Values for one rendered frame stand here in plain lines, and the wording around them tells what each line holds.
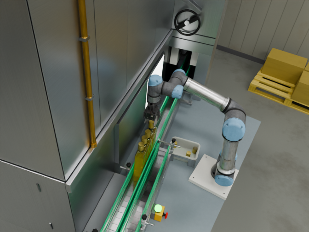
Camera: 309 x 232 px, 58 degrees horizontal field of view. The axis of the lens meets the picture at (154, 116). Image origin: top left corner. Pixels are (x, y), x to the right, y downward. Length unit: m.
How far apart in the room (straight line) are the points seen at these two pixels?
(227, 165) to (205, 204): 0.34
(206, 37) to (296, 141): 2.05
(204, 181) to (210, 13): 1.26
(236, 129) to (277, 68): 3.17
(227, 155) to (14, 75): 1.22
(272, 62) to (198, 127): 2.44
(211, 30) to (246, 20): 2.77
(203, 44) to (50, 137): 1.68
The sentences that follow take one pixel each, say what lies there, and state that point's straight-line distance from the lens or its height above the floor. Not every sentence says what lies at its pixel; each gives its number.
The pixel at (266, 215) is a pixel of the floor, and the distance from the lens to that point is 3.02.
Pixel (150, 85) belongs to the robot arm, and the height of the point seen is 1.50.
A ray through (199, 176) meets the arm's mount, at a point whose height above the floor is 0.78.
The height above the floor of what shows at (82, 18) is 2.00.
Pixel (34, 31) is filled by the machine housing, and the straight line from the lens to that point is 0.79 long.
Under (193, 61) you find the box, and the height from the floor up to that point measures 1.09.
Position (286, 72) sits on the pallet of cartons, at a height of 0.28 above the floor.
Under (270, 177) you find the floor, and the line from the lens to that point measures 3.32.
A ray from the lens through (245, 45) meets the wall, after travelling 5.24.
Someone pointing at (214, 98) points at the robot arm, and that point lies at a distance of 1.62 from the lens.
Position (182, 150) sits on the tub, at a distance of 2.18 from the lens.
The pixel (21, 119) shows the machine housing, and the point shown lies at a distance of 1.05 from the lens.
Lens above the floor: 2.37
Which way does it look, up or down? 41 degrees down
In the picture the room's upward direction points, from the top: 7 degrees clockwise
